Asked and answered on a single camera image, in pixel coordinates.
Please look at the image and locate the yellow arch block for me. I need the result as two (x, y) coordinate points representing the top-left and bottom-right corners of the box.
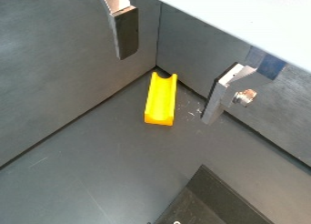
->
(143, 72), (178, 126)

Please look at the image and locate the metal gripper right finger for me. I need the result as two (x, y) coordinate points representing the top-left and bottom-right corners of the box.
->
(202, 46), (287, 125)

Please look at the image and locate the black fixture block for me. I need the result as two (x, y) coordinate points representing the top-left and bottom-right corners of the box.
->
(155, 165), (275, 224)

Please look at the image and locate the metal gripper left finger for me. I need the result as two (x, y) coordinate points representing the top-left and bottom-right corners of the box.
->
(102, 0), (139, 60)

